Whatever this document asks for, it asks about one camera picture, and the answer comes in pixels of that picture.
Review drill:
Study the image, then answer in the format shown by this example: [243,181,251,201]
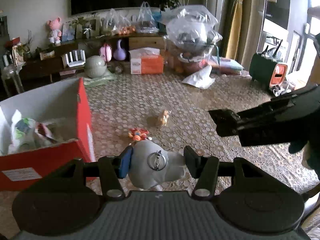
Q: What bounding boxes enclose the small orange toy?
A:
[156,109,171,126]

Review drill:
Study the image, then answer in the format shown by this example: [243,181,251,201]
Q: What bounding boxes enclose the clear bag with oranges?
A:
[101,9,136,36]

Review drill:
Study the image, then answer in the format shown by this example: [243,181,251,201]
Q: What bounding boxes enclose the red cardboard box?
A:
[1,78,95,191]

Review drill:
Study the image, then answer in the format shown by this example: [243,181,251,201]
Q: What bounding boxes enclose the stack of coloured folders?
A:
[211,56,244,75]

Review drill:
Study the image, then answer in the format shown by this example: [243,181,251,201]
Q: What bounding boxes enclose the clear plastic bag right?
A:
[136,2,159,34]

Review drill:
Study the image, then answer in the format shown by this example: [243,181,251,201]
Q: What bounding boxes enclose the purple gourd vase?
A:
[113,40,126,61]

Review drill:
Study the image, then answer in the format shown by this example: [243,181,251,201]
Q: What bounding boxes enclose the crumpled silver wrappers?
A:
[270,83,295,97]

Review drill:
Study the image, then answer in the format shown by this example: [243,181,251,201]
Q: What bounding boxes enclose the orange tissue box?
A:
[130,47,164,75]

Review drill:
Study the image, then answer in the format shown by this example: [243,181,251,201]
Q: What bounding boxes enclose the picture frame with plant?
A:
[74,17,100,39]

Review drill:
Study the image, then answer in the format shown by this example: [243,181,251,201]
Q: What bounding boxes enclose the grey plush with ring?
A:
[129,140,185,189]

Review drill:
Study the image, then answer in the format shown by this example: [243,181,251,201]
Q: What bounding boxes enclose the yellow curtain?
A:
[225,0,244,59]

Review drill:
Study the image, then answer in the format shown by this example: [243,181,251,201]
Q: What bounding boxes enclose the brown fruit bowl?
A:
[172,53,211,75]

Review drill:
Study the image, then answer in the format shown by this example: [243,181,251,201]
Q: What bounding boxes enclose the white-green plastic bag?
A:
[8,110,40,154]

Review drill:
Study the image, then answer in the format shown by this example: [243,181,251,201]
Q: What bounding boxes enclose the pale green round pot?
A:
[84,55,107,79]

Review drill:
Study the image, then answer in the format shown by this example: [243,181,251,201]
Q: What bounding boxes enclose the white router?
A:
[62,49,86,68]

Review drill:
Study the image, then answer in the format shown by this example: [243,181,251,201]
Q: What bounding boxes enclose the green folded cloth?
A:
[84,70,117,87]

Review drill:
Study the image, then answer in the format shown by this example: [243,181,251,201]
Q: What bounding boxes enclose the pink pig plush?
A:
[47,17,62,44]

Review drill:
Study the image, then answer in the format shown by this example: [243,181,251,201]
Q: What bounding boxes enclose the large clear plastic bag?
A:
[161,5,222,53]

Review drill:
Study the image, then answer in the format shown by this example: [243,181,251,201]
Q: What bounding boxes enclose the pink round toy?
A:
[99,43,112,62]

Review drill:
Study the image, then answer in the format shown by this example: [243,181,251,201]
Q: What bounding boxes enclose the red dragon keychain figure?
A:
[128,128,152,141]

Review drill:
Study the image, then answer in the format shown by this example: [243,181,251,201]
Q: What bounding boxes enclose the dark wooden sideboard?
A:
[19,33,165,90]

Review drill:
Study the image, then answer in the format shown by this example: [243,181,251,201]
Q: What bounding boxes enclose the green retro radio organizer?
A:
[249,54,287,89]

